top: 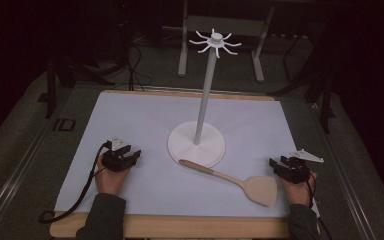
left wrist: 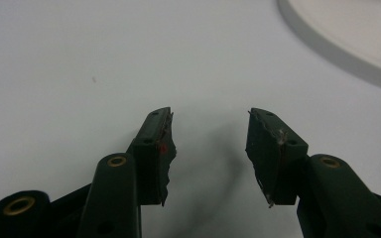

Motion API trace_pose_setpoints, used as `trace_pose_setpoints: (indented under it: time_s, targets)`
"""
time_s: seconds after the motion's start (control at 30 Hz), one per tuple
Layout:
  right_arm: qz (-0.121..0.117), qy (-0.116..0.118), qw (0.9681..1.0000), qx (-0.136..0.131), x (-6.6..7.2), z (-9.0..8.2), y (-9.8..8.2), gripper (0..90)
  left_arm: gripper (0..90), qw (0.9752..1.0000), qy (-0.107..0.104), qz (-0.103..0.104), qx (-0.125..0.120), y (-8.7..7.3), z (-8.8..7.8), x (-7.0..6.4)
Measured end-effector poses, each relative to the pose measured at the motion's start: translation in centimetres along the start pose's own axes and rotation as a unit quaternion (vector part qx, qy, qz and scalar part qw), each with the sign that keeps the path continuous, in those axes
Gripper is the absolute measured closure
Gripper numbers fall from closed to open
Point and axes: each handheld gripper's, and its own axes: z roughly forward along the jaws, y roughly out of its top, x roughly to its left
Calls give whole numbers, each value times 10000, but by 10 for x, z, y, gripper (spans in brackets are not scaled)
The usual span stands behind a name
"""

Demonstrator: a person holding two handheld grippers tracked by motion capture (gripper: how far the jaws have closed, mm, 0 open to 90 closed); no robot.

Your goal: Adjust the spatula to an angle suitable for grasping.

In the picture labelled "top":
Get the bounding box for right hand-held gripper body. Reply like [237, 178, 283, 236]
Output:
[280, 148, 325, 185]

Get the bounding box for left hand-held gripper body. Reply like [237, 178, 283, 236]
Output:
[101, 134, 135, 173]

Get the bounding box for wooden spatula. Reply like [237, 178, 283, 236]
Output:
[178, 158, 279, 209]

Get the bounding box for white hook rack stand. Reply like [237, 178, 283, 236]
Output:
[167, 28, 243, 169]

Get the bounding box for person's left hand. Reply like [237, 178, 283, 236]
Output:
[94, 156, 132, 197]

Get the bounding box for person's right hand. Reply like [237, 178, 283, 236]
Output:
[278, 171, 318, 208]

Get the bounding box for white paper sheet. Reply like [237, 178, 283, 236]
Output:
[53, 90, 321, 218]

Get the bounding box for black tripod stand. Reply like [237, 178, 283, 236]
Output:
[268, 13, 337, 135]

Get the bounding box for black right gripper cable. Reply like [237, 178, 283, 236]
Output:
[305, 171, 334, 240]

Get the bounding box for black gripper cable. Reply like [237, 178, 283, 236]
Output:
[305, 171, 334, 240]
[37, 141, 112, 225]

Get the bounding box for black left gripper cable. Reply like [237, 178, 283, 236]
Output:
[37, 141, 112, 225]

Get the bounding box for black floor cables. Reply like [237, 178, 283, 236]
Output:
[125, 33, 154, 92]

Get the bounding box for grey metal frame stand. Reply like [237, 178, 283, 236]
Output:
[177, 0, 276, 84]

